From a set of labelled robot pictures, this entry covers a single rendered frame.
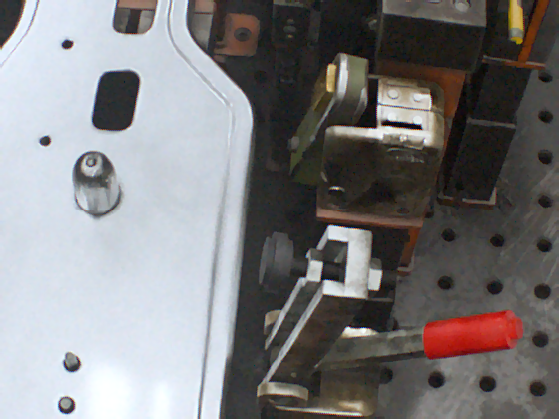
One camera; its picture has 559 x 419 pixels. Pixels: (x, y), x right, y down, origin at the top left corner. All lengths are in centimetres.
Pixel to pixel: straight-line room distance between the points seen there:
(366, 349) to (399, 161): 16
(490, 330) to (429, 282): 49
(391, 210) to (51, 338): 26
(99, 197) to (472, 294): 46
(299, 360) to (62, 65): 33
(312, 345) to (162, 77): 31
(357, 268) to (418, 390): 53
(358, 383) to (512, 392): 41
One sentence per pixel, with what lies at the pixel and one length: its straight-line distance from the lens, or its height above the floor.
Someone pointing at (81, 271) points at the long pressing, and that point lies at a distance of 81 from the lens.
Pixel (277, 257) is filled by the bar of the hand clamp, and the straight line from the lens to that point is 57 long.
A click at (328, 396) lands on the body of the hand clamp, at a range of 72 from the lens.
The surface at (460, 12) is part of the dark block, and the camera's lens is 78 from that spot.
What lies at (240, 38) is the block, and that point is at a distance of 125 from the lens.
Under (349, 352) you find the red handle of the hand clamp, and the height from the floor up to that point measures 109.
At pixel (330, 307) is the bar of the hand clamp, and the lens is 58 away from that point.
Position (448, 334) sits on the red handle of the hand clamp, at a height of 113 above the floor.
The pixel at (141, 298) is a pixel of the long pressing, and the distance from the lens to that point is 80.
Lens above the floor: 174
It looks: 64 degrees down
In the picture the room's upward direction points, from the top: 4 degrees clockwise
